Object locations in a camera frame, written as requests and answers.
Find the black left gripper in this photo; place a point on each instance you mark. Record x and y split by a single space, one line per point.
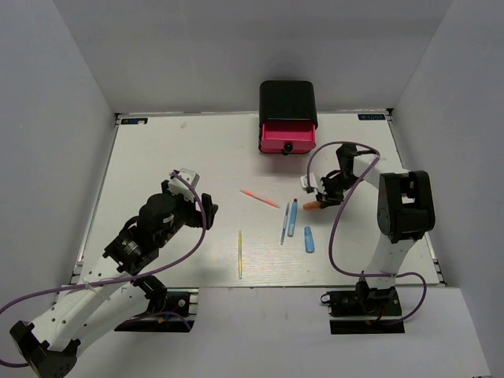
195 218

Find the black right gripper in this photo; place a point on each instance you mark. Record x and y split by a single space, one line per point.
327 198

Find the blue eraser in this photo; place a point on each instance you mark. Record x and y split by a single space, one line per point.
308 240

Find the pink top drawer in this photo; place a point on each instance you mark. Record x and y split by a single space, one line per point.
287 137

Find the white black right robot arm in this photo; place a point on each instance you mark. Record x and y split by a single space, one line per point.
405 212

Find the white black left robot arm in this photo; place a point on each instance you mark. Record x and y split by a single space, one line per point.
116 288

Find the light blue marker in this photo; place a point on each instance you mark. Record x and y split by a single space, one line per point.
292 218

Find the slim blue grey pen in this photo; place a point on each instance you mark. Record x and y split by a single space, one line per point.
285 222

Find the red pen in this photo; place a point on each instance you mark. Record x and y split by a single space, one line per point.
259 198

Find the yellow pencil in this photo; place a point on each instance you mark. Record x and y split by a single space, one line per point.
240 255

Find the blue label right corner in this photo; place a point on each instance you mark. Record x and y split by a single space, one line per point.
371 116

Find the blue label corner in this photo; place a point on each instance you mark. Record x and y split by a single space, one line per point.
371 116
134 121

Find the black drawer cabinet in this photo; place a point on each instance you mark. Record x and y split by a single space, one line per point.
287 100

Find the blue label left corner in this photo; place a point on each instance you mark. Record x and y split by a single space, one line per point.
134 121

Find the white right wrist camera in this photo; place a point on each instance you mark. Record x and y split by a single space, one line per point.
309 183

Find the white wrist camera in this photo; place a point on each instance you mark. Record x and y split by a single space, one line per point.
183 182
309 183

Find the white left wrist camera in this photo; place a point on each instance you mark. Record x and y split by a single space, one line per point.
183 182

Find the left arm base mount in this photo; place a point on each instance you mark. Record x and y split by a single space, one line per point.
173 312

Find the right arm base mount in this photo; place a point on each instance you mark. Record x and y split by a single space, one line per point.
364 311

